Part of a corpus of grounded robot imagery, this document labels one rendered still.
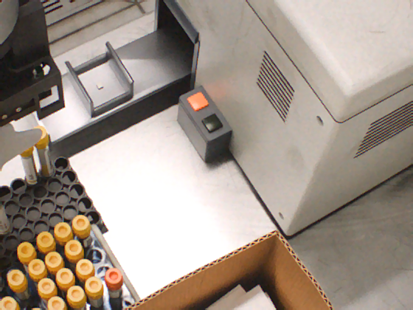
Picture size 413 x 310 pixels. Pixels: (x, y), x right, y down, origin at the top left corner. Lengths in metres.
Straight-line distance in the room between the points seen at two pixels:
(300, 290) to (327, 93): 0.19
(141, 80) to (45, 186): 0.15
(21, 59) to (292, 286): 0.33
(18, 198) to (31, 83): 0.30
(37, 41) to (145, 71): 0.35
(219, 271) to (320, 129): 0.15
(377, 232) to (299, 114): 0.24
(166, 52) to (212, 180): 0.15
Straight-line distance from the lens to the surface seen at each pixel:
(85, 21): 2.08
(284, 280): 0.79
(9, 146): 0.69
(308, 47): 0.66
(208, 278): 0.76
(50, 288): 0.76
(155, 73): 0.93
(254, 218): 0.91
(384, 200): 0.95
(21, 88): 0.61
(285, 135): 0.78
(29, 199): 0.90
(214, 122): 0.89
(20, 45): 0.59
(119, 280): 0.76
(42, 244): 0.77
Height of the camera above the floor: 1.72
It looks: 64 degrees down
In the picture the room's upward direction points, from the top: 10 degrees clockwise
